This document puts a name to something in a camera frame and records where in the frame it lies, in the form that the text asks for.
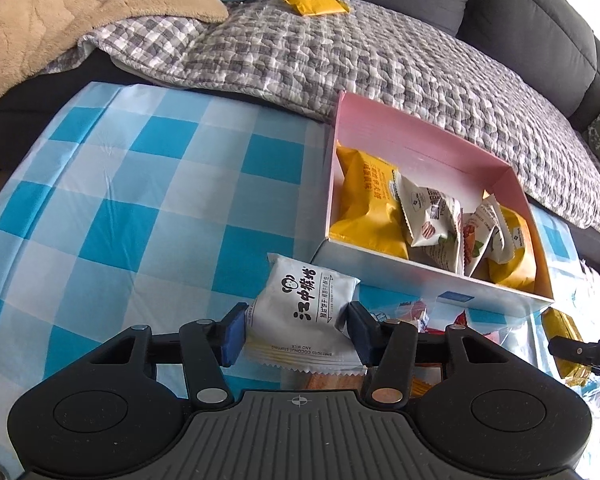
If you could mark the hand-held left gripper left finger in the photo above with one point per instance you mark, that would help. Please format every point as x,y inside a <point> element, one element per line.
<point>232,336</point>

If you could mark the grey checked quilt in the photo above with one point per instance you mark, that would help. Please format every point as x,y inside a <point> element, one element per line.
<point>355,60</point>

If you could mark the white snack packet black print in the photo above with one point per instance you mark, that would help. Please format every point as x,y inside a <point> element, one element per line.
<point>300,305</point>

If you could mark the white snack packet red label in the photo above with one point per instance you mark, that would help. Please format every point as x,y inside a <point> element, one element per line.
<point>425,215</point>

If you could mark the dark grey sofa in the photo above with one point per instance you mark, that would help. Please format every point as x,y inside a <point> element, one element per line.
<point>530,5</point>

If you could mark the pink cardboard box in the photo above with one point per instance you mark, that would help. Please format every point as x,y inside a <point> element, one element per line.
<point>420,135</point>

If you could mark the large yellow snack packet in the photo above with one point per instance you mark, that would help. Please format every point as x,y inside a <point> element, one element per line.
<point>365,210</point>

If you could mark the white red blue snack packet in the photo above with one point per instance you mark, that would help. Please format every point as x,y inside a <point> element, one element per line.
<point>405,315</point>

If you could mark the blue checked tablecloth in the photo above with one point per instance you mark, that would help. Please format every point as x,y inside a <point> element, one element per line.
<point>130,210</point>

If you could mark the small yellow snack packet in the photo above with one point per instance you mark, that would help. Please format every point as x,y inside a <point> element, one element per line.
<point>517,265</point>

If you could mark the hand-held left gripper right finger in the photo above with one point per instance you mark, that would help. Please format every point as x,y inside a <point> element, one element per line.
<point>362,336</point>

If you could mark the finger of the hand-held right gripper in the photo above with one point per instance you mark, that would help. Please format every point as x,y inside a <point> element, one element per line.
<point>575,350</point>

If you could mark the flat yellow snack packet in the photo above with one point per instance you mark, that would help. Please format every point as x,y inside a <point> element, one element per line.
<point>312,2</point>

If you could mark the yellow foil snack packet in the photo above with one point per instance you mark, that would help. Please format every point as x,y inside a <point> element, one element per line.
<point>560,325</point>

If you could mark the white snack packet nut print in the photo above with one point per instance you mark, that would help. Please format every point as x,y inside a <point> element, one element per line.
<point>472,245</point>

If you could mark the beige fleece blanket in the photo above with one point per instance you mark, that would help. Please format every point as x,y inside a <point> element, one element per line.
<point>55,25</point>

